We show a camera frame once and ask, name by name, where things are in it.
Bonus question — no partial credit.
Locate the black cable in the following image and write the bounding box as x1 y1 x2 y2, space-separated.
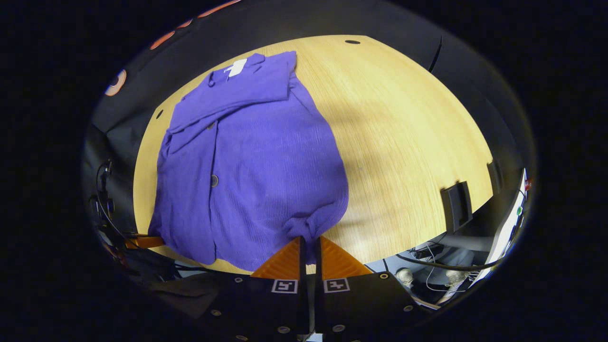
396 253 505 273

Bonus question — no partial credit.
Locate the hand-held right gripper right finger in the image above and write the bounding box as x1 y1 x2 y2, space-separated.
313 236 428 342

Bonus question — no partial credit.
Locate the white monitor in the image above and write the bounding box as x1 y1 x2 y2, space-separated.
473 168 529 286

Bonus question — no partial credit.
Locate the purple knit cardigan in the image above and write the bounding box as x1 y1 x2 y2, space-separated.
148 51 350 272

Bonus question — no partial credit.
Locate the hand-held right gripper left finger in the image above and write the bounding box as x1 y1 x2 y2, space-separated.
197 236 312 342

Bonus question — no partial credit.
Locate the black table clamp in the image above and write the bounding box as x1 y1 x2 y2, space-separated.
440 181 474 233

